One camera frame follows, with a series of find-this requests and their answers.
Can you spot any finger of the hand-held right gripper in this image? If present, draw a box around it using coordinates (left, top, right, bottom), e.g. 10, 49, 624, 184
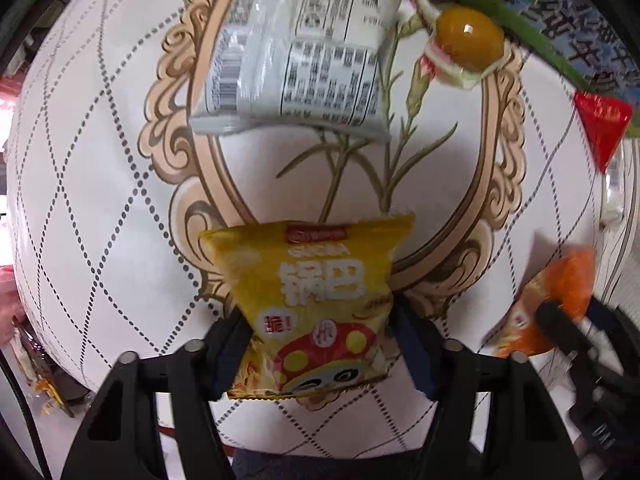
590, 300, 636, 346
537, 300, 601, 361

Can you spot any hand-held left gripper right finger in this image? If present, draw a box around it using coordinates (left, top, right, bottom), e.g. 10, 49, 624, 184
395, 302, 583, 480

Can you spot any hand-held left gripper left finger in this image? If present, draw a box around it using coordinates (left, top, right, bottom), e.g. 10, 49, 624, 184
60, 310, 251, 480

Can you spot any orange snack packet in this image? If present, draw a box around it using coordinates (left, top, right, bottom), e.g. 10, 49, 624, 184
492, 247, 598, 359

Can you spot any yellow panda snack packet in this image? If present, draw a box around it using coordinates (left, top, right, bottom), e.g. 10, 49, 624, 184
198, 213, 417, 401

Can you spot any green blue printed bag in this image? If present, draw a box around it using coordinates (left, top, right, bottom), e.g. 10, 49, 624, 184
410, 0, 640, 138

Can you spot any white tissue pack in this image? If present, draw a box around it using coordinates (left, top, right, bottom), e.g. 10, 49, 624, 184
597, 140, 626, 226

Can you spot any white quilted printed blanket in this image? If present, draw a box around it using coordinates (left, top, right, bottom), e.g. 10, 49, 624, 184
5, 0, 631, 461

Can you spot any small red snack packet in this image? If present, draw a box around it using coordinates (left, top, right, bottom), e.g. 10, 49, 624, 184
572, 91, 635, 175

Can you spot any wrapped amber candy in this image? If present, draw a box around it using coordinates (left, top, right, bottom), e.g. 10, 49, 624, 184
412, 0, 523, 92

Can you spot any white snack packet black text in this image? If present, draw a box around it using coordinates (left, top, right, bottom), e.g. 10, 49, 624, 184
189, 0, 412, 143

